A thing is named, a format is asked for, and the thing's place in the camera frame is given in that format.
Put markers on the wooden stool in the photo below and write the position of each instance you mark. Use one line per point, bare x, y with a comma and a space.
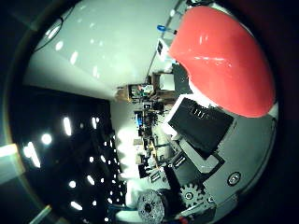
155, 85

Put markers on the bottle with blue cap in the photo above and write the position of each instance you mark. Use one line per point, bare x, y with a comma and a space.
162, 28

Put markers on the wooden shelf with items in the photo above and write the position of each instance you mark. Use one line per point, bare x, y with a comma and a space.
138, 91

